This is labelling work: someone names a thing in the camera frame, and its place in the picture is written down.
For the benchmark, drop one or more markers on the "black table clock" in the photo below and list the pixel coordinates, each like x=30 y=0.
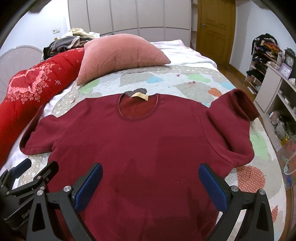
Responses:
x=289 y=57

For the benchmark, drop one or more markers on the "round pink headboard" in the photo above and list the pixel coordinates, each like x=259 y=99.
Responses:
x=15 y=60

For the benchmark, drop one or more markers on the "red floral quilt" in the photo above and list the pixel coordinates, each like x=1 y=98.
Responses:
x=29 y=89

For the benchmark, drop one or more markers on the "white shelf unit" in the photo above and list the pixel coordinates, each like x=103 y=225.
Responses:
x=275 y=101

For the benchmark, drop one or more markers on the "heart patterned bedspread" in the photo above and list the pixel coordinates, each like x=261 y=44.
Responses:
x=203 y=84

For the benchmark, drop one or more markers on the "grey wardrobe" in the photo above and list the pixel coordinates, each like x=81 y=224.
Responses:
x=153 y=20

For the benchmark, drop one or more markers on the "pink corduroy pillow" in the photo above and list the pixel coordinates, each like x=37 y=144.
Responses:
x=118 y=52

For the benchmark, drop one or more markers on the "dark red sweater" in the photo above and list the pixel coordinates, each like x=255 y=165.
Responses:
x=150 y=151

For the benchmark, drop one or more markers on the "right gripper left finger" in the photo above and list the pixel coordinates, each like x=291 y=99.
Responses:
x=43 y=223

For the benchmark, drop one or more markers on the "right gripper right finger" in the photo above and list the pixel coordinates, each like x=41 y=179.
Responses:
x=257 y=223

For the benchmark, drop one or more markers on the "brown wooden door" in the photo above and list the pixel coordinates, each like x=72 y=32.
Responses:
x=216 y=27

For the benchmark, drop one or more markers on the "white blanket sheet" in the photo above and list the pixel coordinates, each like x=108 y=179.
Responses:
x=175 y=50

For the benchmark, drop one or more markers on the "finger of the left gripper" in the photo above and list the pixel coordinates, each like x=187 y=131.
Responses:
x=21 y=168
x=44 y=177

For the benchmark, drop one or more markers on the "cluttered shoe rack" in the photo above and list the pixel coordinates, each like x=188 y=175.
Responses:
x=265 y=51

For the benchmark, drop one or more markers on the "pile of clothes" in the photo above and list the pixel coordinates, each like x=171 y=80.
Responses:
x=73 y=38

